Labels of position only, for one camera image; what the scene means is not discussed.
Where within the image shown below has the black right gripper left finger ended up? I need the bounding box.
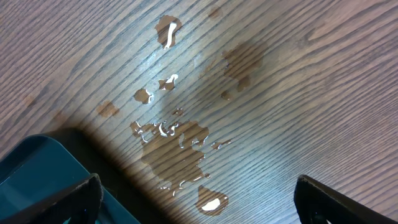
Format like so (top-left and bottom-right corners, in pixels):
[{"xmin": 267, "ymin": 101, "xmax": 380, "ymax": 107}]
[{"xmin": 1, "ymin": 174, "xmax": 103, "ymax": 224}]

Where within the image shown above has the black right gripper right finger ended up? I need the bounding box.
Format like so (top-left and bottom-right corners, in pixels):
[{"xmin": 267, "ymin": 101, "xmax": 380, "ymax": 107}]
[{"xmin": 294, "ymin": 175, "xmax": 395, "ymax": 224}]

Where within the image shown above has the black rectangular tray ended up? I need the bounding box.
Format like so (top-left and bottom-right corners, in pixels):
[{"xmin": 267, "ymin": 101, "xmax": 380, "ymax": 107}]
[{"xmin": 1, "ymin": 135, "xmax": 140, "ymax": 223}]

